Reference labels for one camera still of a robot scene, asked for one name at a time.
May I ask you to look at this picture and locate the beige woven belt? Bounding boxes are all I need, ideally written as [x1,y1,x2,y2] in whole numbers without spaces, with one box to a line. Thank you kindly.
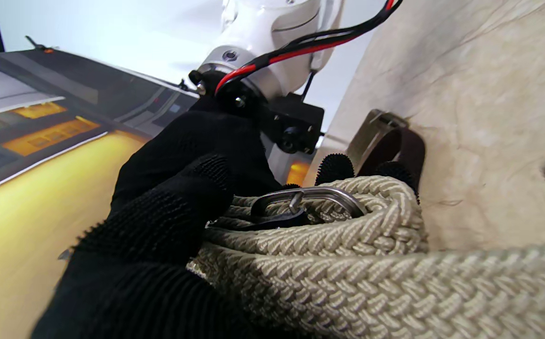
[188,175,545,339]

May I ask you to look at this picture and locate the right arm red black cables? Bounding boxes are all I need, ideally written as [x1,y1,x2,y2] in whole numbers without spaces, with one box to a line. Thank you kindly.
[214,0,404,95]

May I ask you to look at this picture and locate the grey counter with orange light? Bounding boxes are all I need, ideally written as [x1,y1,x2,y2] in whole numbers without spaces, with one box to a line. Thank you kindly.
[0,49,198,198]

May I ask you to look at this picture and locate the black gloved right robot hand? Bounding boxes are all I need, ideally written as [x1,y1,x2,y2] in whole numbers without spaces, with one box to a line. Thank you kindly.
[112,99,420,205]

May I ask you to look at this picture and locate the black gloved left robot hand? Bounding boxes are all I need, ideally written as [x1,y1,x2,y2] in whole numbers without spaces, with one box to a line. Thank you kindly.
[32,155,275,339]

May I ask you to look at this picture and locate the black leather belt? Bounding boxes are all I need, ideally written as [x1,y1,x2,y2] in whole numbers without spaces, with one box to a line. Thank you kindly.
[347,109,426,189]

